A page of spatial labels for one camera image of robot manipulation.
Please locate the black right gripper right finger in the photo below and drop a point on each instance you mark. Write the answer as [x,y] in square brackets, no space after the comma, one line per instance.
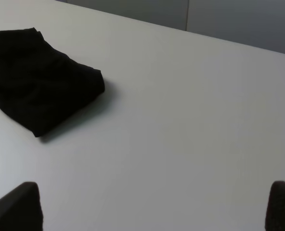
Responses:
[275,213]

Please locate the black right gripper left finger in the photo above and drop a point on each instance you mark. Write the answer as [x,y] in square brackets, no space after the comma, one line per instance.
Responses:
[20,209]

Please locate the black printed t-shirt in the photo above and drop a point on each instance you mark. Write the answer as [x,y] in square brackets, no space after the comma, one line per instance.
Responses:
[41,87]

